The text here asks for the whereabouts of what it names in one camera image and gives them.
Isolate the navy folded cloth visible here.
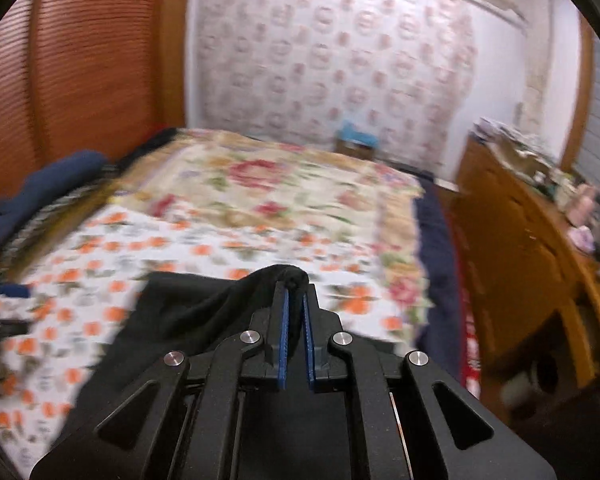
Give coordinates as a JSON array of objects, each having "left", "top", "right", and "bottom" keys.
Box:
[{"left": 0, "top": 149, "right": 112, "bottom": 253}]

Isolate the wooden dresser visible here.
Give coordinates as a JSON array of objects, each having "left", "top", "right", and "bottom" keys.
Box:
[{"left": 452, "top": 137, "right": 600, "bottom": 397}]

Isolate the white orange-flower bedsheet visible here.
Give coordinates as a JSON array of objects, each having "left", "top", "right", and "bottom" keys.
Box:
[{"left": 0, "top": 205, "right": 422, "bottom": 467}]

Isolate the grey striped cloth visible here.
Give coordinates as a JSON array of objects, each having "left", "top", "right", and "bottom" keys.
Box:
[{"left": 0, "top": 177, "right": 118, "bottom": 272}]

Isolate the wooden louvered wardrobe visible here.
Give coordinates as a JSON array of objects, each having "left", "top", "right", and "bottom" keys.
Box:
[{"left": 0, "top": 0, "right": 195, "bottom": 267}]

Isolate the red printed cloth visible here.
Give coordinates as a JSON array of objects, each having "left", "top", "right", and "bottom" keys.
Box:
[{"left": 454, "top": 240, "right": 484, "bottom": 402}]

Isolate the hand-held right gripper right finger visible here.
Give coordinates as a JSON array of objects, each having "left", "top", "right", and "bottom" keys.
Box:
[{"left": 302, "top": 282, "right": 557, "bottom": 480}]

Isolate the clutter of small dresser items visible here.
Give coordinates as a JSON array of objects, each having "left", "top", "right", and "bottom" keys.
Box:
[{"left": 472, "top": 116, "right": 600, "bottom": 281}]

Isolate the navy blanket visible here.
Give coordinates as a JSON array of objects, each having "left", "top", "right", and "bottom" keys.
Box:
[{"left": 412, "top": 182, "right": 470, "bottom": 377}]

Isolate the floral wall cloth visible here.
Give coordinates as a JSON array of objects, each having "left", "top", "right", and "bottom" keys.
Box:
[{"left": 191, "top": 0, "right": 482, "bottom": 172}]

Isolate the black printed t-shirt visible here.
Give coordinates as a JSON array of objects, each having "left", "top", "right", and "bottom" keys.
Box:
[{"left": 55, "top": 262, "right": 407, "bottom": 461}]

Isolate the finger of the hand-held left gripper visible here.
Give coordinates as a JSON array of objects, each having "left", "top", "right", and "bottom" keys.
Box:
[
  {"left": 0, "top": 271, "right": 32, "bottom": 302},
  {"left": 0, "top": 316, "right": 31, "bottom": 347}
]

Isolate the blue cloth item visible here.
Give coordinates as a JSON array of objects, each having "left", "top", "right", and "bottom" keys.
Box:
[{"left": 340, "top": 120, "right": 379, "bottom": 146}]

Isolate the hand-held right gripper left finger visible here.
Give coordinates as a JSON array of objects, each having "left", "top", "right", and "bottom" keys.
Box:
[{"left": 29, "top": 281, "right": 293, "bottom": 480}]

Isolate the brown box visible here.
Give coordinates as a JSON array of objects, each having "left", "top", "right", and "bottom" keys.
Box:
[{"left": 335, "top": 140, "right": 379, "bottom": 162}]

